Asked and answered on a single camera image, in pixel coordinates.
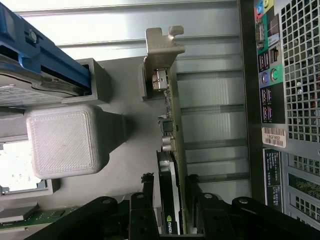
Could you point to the black silver PC case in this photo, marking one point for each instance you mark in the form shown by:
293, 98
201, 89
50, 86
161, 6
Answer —
300, 75

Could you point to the hard disk with blue caddy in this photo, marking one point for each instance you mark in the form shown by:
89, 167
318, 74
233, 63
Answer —
50, 65

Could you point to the green RAM stick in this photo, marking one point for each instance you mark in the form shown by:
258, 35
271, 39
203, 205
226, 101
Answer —
50, 215

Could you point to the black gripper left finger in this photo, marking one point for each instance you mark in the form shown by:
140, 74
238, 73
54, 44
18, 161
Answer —
143, 220

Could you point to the grey printed parts rack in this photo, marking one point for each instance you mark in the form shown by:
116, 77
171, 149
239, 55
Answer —
62, 140

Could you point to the silver CPU chip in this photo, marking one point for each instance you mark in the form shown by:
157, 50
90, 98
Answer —
15, 167

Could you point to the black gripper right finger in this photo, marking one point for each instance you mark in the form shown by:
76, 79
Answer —
210, 220

